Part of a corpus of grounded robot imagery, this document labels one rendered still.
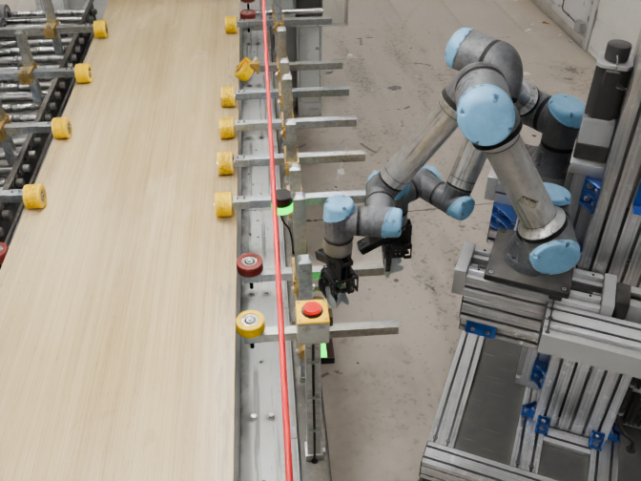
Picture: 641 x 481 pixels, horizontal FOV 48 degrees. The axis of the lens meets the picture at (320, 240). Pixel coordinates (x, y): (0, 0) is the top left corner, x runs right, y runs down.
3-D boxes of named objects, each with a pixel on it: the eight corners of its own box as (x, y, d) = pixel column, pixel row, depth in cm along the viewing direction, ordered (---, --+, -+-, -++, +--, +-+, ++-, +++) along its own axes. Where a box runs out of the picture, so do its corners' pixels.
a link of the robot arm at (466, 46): (544, 137, 232) (474, 73, 189) (507, 119, 241) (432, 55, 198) (565, 104, 230) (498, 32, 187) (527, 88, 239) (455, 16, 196)
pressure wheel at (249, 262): (264, 278, 227) (262, 250, 220) (264, 295, 221) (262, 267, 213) (238, 280, 226) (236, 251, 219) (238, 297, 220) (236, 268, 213)
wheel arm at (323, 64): (341, 66, 316) (341, 59, 314) (342, 69, 314) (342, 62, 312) (258, 69, 314) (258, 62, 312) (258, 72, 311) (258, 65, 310)
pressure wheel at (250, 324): (251, 332, 208) (248, 303, 201) (272, 345, 205) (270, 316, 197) (232, 348, 203) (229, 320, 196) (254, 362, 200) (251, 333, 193)
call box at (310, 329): (326, 323, 163) (326, 298, 158) (329, 345, 158) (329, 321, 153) (296, 324, 163) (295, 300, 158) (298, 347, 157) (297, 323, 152)
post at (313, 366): (321, 445, 190) (321, 324, 161) (323, 461, 186) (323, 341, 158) (304, 446, 189) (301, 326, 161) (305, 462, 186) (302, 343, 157)
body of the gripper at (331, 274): (332, 301, 187) (333, 265, 179) (319, 281, 193) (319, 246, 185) (359, 292, 189) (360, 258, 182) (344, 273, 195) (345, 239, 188)
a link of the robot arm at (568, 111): (565, 154, 220) (574, 115, 212) (528, 136, 228) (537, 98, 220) (588, 141, 226) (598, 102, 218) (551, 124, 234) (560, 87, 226)
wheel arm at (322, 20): (331, 22, 355) (331, 14, 353) (332, 25, 352) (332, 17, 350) (230, 25, 352) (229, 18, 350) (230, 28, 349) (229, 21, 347)
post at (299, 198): (306, 313, 229) (304, 189, 199) (307, 321, 227) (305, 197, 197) (296, 313, 229) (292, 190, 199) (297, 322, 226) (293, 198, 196)
